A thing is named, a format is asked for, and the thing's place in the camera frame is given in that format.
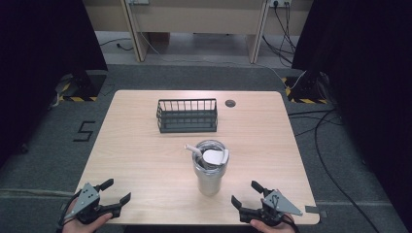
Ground black plugged cables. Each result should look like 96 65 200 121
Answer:
261 2 298 68

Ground black curtain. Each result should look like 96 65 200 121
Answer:
0 0 109 169
291 0 412 232

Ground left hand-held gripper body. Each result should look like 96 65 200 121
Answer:
66 182 122 225

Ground white spoon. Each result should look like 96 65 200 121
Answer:
184 144 204 160

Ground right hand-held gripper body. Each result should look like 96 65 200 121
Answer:
239 188 304 227

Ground person's left hand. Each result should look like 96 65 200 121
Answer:
61 197 114 233

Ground white wall socket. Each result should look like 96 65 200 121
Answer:
268 0 292 9

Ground grey tape strip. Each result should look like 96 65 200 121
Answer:
304 205 329 218

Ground black wire basket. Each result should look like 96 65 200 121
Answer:
155 98 219 134

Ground steel tumbler with lid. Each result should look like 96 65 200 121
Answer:
191 139 230 197

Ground stand base with hazard tape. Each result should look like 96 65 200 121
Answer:
48 69 109 110
281 69 330 106

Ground long black floor cable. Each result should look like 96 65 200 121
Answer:
287 108 381 233

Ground black floor cable with plug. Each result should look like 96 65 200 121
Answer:
98 37 134 52

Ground person's right hand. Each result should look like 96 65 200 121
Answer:
249 213 297 233

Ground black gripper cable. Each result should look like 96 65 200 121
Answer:
281 214 301 233
56 189 83 231

